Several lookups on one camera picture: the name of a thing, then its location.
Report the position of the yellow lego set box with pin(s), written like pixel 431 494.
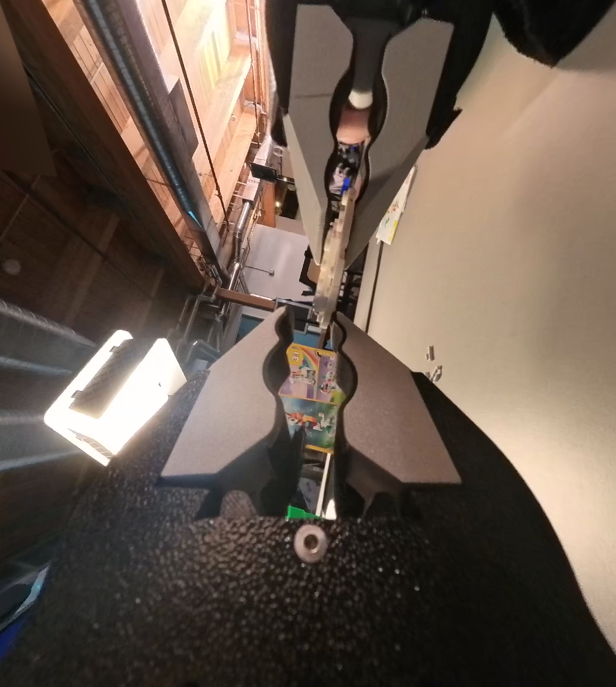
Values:
pixel 313 397

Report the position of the green plastic bin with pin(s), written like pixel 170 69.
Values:
pixel 298 512

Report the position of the white studio light panel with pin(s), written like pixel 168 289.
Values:
pixel 125 392

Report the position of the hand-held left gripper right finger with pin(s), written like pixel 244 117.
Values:
pixel 399 424

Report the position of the round cream lego plate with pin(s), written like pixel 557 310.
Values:
pixel 329 268

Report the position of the lego instruction booklet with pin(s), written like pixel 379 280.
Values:
pixel 396 209

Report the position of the small grey lego plate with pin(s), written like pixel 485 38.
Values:
pixel 436 373

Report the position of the person's right hand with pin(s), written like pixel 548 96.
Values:
pixel 355 126

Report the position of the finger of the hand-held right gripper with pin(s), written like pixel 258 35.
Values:
pixel 310 134
pixel 404 118

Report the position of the black hanging speaker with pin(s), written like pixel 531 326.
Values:
pixel 262 170

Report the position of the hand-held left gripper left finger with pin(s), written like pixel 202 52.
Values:
pixel 217 424

